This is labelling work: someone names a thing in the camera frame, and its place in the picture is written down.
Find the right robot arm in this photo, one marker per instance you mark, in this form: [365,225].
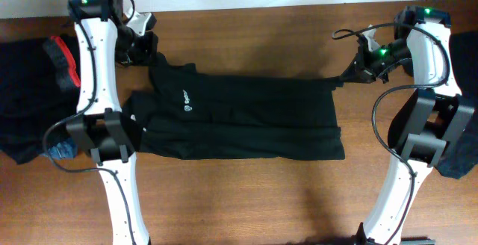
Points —
[426,128]

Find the blue denim garment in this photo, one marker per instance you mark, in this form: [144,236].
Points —
[64,150]

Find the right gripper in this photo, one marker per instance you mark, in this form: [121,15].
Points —
[365,72]

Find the black t-shirt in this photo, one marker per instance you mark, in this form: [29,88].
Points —
[190,115]

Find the folded black clothes stack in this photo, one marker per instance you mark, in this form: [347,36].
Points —
[31,101]

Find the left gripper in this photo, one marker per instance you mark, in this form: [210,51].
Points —
[145,57]

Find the crumpled black clothes pile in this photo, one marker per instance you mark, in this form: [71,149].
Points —
[462,158]

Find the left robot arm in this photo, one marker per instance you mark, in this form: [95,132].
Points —
[109,35]

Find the black garment red waistband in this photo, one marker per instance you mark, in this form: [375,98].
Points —
[63,52]

